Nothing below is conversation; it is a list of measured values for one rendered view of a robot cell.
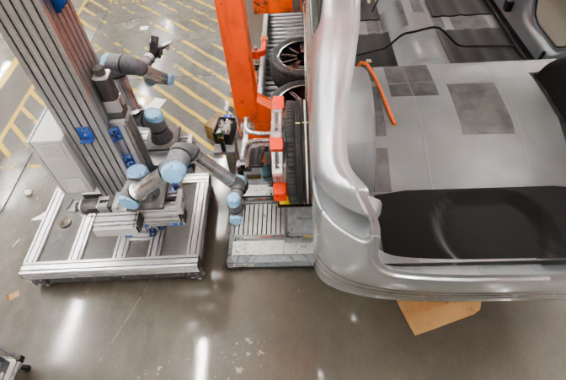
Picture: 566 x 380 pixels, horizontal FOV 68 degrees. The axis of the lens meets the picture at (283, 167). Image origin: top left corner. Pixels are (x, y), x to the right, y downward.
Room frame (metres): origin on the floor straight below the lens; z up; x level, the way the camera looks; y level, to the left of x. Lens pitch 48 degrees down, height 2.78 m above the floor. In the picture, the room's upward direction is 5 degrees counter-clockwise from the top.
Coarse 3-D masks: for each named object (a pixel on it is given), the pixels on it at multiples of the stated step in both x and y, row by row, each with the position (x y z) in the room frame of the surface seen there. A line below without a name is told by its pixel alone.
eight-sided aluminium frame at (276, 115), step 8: (272, 112) 1.94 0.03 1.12; (280, 112) 1.94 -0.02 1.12; (272, 120) 1.87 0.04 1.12; (280, 120) 1.86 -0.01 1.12; (272, 128) 1.80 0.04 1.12; (280, 128) 1.79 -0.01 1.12; (272, 136) 1.74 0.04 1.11; (280, 136) 1.73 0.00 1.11; (280, 152) 1.67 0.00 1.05; (272, 160) 1.64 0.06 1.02; (280, 160) 1.64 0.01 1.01; (272, 168) 1.61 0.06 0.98; (280, 168) 1.61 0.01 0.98; (272, 176) 1.59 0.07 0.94; (280, 176) 1.59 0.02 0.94
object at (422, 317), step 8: (400, 304) 1.14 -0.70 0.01; (408, 304) 1.14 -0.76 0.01; (416, 304) 1.14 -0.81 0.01; (424, 304) 1.13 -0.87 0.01; (432, 304) 1.13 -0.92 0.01; (440, 304) 1.12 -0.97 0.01; (448, 304) 1.12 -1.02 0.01; (456, 304) 1.11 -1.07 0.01; (464, 304) 1.11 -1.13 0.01; (472, 304) 1.10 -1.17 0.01; (480, 304) 1.09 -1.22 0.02; (408, 312) 1.09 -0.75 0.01; (416, 312) 1.08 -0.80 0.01; (424, 312) 1.08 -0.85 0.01; (432, 312) 1.08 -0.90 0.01; (440, 312) 1.07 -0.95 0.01; (448, 312) 1.07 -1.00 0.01; (456, 312) 1.06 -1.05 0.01; (464, 312) 1.05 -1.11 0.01; (472, 312) 1.05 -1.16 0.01; (408, 320) 1.03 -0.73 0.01; (416, 320) 1.03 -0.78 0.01; (424, 320) 1.02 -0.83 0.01; (432, 320) 1.02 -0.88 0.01; (440, 320) 1.02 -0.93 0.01; (448, 320) 1.01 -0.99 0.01; (456, 320) 1.01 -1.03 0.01; (416, 328) 0.98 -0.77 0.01; (424, 328) 0.98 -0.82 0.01; (432, 328) 0.97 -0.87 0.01
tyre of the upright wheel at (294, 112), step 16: (288, 112) 1.86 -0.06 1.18; (288, 128) 1.74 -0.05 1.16; (304, 128) 1.73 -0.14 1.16; (288, 144) 1.66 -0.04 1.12; (304, 144) 1.65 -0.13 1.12; (288, 160) 1.60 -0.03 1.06; (304, 160) 1.59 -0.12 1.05; (288, 176) 1.55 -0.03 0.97; (304, 176) 1.54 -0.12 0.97; (288, 192) 1.53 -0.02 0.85; (304, 192) 1.52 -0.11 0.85
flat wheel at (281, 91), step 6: (288, 84) 3.02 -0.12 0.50; (294, 84) 3.01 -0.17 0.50; (300, 84) 3.00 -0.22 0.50; (276, 90) 2.95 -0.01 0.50; (282, 90) 2.94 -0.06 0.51; (288, 90) 2.94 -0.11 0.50; (294, 90) 2.97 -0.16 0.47; (300, 90) 2.98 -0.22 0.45; (270, 96) 2.88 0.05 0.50; (288, 96) 2.94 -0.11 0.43; (294, 96) 2.87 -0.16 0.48; (300, 96) 2.98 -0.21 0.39
